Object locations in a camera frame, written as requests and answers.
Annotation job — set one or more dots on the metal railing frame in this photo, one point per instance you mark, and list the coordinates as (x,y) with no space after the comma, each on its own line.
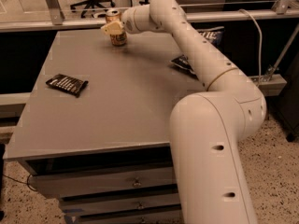
(40,15)

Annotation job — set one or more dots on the grey drawer cabinet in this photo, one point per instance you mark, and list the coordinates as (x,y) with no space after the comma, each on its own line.
(120,119)

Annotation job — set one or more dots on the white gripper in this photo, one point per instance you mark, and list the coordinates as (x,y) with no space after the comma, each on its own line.
(129,21)

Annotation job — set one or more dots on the middle grey drawer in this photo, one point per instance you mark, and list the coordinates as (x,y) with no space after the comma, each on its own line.
(119,203)

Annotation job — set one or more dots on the bottom grey drawer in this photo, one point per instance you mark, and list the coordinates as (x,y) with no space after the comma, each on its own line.
(143,217)

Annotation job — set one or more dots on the orange soda can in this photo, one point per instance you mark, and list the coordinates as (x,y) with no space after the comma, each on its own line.
(115,28)

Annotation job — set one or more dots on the blue kettle chips bag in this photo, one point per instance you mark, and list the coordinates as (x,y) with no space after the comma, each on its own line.
(213,35)

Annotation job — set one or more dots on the top grey drawer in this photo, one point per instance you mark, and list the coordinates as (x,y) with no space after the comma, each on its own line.
(99,181)

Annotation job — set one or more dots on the grey drawer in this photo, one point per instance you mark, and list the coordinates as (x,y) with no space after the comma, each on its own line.
(99,181)
(143,217)
(119,203)

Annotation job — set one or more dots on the black rxbar chocolate wrapper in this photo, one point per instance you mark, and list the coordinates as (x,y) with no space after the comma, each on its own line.
(67,84)

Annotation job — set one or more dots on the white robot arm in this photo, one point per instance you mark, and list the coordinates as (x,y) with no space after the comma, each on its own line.
(205,127)

